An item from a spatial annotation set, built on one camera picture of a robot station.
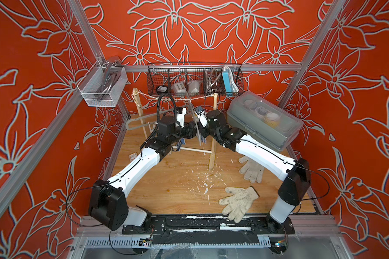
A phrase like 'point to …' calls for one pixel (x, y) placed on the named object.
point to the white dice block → (180, 87)
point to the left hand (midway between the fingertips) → (195, 122)
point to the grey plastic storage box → (262, 119)
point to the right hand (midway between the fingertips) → (198, 119)
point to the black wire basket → (195, 79)
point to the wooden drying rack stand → (213, 150)
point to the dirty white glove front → (238, 204)
